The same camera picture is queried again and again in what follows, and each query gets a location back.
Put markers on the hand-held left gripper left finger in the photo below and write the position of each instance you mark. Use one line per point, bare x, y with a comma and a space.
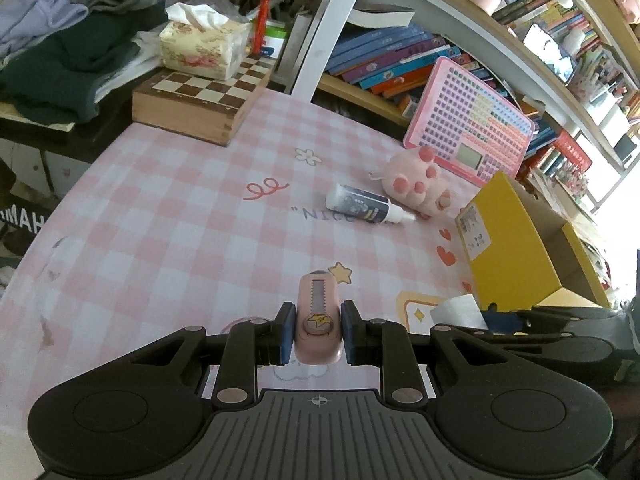
286, 332

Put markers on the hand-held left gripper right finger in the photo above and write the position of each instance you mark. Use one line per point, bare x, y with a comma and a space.
350, 332

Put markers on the white paperback book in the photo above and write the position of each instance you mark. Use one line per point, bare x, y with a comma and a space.
380, 16

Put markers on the small white bottle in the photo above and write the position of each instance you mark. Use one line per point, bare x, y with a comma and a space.
357, 202

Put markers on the floral tissue box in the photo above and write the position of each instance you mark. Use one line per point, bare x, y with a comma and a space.
200, 47

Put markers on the pink checked tablecloth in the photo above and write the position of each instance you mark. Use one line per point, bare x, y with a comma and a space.
175, 235

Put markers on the pink utility knife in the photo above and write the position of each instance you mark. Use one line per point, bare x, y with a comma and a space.
317, 310

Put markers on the tablet screen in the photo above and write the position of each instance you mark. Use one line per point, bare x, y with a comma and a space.
547, 50

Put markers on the dark green clothes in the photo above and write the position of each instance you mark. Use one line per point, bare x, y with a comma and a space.
60, 70

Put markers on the pink plush paw toy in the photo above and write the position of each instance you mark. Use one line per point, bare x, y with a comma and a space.
420, 180

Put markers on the red pen with flower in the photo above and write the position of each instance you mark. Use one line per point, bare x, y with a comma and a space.
261, 25

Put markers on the yellow cardboard box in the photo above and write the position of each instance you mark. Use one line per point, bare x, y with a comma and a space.
510, 255

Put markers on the white charger plug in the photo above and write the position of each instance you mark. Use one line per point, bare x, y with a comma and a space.
457, 312

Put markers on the white pen holder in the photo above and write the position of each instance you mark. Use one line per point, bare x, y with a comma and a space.
612, 120

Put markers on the lavender clothes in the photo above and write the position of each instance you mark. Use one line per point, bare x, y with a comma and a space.
35, 15

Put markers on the pink learning tablet toy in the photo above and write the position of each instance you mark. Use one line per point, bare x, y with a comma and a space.
465, 115

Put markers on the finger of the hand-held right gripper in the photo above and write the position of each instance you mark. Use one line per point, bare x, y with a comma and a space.
520, 344
505, 320

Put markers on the black lettered panel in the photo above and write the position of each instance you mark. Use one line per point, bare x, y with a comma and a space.
20, 220

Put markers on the white bookshelf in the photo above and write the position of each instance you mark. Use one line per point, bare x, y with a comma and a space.
325, 25

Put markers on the red book box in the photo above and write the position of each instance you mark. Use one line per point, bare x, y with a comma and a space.
572, 149

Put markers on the green white box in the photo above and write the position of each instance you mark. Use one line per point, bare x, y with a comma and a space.
274, 40

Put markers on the dark side table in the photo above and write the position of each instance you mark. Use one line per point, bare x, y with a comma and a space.
50, 135

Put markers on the wooden chess box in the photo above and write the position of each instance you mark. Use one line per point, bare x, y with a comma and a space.
200, 110

